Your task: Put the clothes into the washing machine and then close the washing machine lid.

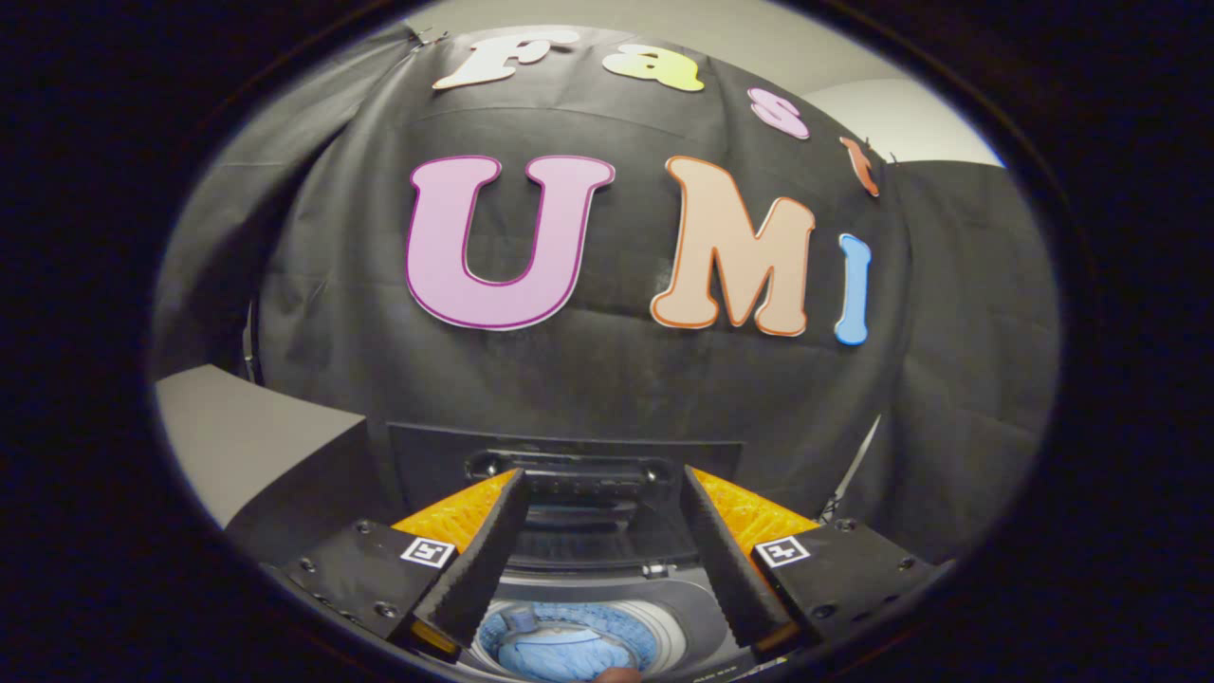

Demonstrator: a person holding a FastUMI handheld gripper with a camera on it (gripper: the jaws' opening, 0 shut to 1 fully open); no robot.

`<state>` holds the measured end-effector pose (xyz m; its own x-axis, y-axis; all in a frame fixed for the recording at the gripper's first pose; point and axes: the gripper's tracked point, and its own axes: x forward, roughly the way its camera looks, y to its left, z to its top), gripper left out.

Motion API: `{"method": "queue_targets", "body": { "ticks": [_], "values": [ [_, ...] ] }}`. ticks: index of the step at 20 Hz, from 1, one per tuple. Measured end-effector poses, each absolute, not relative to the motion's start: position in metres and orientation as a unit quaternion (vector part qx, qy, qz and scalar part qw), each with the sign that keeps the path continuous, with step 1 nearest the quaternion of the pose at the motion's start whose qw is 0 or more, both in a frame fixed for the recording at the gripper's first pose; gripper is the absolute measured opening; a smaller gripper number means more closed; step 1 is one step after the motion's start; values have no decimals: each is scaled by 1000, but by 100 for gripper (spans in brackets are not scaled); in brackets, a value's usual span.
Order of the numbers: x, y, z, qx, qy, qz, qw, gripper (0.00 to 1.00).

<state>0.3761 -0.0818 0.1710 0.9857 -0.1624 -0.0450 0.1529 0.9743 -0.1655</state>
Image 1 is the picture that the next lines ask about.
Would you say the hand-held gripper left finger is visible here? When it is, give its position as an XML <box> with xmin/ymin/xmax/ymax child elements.
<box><xmin>261</xmin><ymin>467</ymin><xmax>532</xmax><ymax>665</ymax></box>

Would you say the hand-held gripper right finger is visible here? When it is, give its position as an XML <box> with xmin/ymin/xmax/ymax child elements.
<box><xmin>678</xmin><ymin>465</ymin><xmax>954</xmax><ymax>665</ymax></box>

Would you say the light blue garment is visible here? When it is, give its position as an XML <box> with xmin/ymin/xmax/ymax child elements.
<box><xmin>493</xmin><ymin>607</ymin><xmax>646</xmax><ymax>682</ymax></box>

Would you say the black backdrop cloth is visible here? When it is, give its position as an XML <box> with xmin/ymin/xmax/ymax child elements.
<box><xmin>152</xmin><ymin>27</ymin><xmax>1061</xmax><ymax>565</ymax></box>

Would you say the black stand pole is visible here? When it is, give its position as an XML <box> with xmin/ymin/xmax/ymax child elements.
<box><xmin>242</xmin><ymin>302</ymin><xmax>263</xmax><ymax>382</ymax></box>

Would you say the beige cabinet with dark frame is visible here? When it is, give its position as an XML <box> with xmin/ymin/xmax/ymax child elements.
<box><xmin>155</xmin><ymin>365</ymin><xmax>390</xmax><ymax>561</ymax></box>

